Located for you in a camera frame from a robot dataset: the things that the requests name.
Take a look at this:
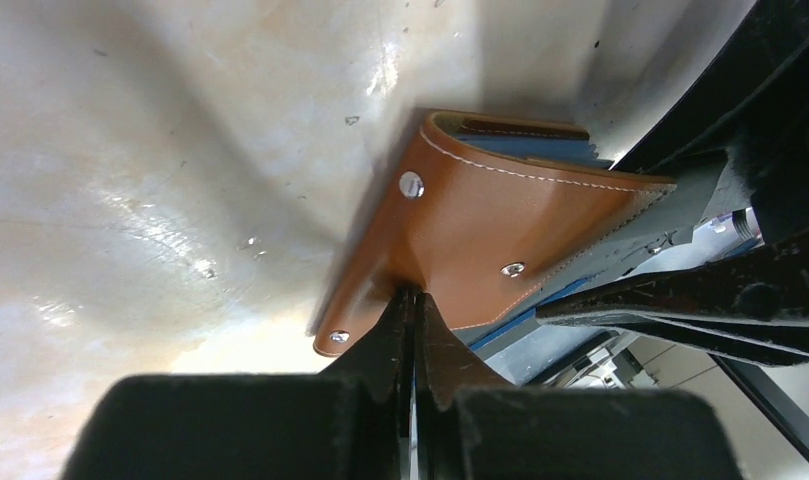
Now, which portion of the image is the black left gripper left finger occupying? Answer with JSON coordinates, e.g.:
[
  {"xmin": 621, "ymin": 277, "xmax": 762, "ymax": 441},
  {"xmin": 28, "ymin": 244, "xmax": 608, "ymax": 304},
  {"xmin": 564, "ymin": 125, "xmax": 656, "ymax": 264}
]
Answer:
[{"xmin": 63, "ymin": 288, "xmax": 416, "ymax": 479}]

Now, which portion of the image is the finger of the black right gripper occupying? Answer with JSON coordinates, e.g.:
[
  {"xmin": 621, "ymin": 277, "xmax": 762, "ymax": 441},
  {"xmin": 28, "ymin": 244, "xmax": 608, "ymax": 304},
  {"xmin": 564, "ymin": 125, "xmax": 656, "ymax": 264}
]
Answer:
[
  {"xmin": 618, "ymin": 1, "xmax": 809, "ymax": 243},
  {"xmin": 536, "ymin": 230, "xmax": 809, "ymax": 366}
]

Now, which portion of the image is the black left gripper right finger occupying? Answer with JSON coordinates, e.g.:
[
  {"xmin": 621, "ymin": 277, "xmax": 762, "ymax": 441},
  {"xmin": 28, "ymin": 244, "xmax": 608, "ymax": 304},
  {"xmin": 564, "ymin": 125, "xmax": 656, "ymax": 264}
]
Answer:
[{"xmin": 414, "ymin": 293, "xmax": 743, "ymax": 479}]

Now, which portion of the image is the brown leather card holder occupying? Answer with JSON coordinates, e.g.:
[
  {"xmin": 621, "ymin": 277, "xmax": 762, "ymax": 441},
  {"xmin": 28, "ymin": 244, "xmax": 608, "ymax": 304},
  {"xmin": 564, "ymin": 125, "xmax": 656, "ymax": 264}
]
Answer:
[{"xmin": 313, "ymin": 110, "xmax": 676, "ymax": 357}]

